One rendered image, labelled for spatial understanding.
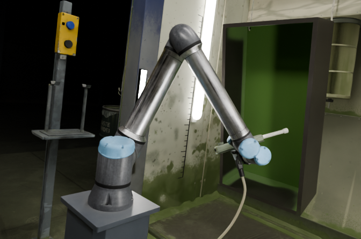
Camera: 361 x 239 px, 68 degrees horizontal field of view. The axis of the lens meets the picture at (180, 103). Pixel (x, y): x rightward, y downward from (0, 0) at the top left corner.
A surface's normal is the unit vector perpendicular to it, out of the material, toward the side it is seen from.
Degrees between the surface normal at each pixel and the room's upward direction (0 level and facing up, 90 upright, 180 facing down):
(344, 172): 57
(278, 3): 90
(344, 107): 90
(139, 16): 90
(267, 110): 102
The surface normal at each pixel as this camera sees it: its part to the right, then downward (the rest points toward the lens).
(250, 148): 0.05, 0.12
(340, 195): -0.50, -0.58
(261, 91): -0.66, 0.16
